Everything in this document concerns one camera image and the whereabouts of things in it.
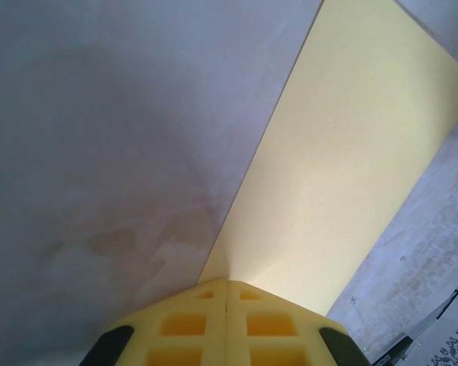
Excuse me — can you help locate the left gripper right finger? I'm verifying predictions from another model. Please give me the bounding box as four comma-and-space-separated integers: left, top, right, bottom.
227, 280, 372, 366

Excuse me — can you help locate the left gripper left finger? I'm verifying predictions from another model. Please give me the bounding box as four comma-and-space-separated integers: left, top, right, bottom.
82, 278, 228, 366

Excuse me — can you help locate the yellow square paper sheet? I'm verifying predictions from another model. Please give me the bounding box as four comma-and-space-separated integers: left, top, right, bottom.
192, 0, 458, 316

